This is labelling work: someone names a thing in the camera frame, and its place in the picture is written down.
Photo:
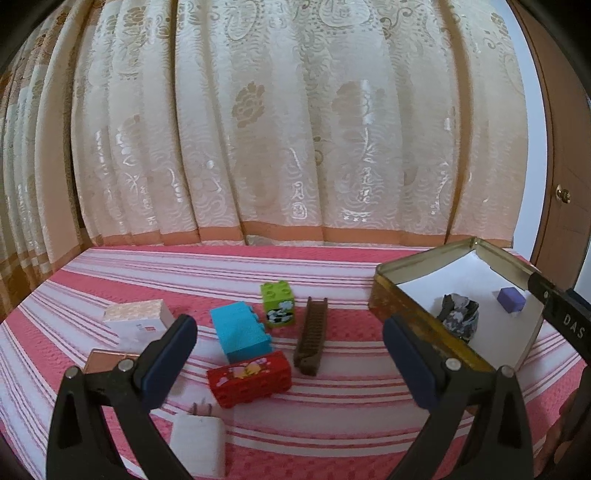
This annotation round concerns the pink striped blanket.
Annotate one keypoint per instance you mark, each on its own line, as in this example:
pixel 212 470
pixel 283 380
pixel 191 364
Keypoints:
pixel 332 272

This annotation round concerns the red printed toy brick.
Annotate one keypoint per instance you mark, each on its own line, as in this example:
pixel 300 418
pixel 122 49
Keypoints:
pixel 251 378

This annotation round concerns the crumpled dark grey wrapper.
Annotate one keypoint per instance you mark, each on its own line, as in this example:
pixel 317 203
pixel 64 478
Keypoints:
pixel 457 316

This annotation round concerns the purple cube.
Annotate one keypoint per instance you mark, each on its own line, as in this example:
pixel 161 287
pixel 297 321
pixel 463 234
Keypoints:
pixel 511 300

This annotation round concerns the white charger plug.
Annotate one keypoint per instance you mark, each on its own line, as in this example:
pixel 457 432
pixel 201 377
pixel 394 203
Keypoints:
pixel 198 443

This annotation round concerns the brass door knob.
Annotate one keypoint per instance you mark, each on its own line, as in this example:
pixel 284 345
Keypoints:
pixel 562 193

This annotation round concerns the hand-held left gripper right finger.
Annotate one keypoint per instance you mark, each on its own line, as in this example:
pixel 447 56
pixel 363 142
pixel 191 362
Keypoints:
pixel 415 364

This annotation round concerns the copper coloured flat card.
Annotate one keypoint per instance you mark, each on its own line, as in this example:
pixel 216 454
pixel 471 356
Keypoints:
pixel 108 360

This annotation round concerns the blue toy brick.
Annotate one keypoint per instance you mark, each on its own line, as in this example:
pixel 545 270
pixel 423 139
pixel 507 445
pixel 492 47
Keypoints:
pixel 240 330

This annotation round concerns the white cardboard box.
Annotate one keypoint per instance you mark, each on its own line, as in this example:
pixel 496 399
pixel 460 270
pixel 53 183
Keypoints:
pixel 136 318

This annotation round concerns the gold metal tin box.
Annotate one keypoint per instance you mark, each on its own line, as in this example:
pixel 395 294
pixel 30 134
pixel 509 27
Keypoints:
pixel 406 300

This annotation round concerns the white paper lining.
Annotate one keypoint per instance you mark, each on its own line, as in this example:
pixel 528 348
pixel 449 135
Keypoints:
pixel 466 281

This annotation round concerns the brown toy ladder piece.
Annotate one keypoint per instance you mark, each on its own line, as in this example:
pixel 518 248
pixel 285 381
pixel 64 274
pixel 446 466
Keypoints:
pixel 311 337

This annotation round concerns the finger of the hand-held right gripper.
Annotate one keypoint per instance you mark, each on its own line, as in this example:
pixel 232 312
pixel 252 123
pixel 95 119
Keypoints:
pixel 561 311

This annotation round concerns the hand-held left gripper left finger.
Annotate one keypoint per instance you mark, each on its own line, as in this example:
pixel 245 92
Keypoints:
pixel 164 364

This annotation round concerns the green toy brick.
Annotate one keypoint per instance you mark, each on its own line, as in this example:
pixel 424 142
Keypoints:
pixel 277 300

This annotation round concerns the brown wooden door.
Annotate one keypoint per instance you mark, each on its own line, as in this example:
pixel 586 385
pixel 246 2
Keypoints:
pixel 558 115

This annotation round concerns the cream floral curtain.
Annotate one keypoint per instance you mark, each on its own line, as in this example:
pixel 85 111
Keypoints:
pixel 286 120

